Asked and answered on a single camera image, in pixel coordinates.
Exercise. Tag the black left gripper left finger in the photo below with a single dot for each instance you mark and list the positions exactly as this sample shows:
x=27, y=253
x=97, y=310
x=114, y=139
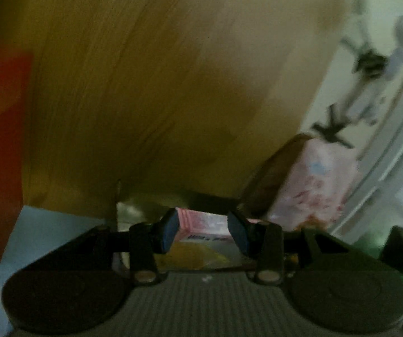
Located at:
x=148, y=240

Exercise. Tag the pink long snack box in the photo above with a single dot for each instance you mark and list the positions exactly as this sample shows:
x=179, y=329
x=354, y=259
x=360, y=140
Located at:
x=198, y=226

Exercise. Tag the wooden board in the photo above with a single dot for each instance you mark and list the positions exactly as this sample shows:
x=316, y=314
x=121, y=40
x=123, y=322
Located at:
x=163, y=96

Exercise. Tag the blue Peppa Pig bedsheet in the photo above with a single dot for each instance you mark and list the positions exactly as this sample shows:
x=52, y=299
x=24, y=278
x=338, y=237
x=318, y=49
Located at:
x=56, y=277

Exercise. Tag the clear nut snack packet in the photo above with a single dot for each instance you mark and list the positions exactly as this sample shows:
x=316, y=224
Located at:
x=197, y=256

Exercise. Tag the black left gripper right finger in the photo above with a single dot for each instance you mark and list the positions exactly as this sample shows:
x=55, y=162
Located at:
x=262, y=243

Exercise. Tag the large pink snack bag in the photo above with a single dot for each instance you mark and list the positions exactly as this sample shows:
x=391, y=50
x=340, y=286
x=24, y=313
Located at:
x=314, y=192

